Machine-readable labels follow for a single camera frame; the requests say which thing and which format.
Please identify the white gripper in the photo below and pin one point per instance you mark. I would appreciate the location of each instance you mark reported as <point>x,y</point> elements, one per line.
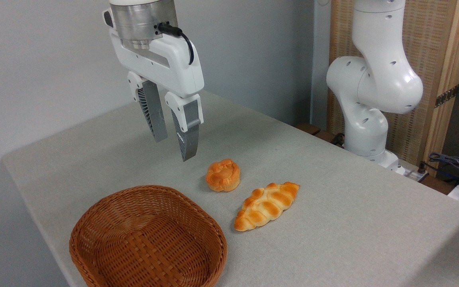
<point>173,67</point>

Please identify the round orange bread bun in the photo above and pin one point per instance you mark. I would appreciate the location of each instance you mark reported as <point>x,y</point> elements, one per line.
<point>222,175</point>

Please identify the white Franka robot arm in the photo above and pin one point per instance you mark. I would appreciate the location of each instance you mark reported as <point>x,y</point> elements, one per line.
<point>377,79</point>

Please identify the brown woven wicker basket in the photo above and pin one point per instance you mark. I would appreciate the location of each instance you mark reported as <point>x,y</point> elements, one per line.
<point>150,239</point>

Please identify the long braided bread loaf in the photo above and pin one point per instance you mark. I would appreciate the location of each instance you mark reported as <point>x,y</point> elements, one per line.
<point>266,206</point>

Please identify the dark brown wooden board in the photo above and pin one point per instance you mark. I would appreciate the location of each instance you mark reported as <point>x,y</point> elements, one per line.
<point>317,132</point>

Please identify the grey tablecloth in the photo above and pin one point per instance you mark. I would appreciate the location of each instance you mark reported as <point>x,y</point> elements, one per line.
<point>333,223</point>

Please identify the wooden woven screen panel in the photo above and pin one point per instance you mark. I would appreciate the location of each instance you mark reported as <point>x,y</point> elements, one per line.
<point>432,32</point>

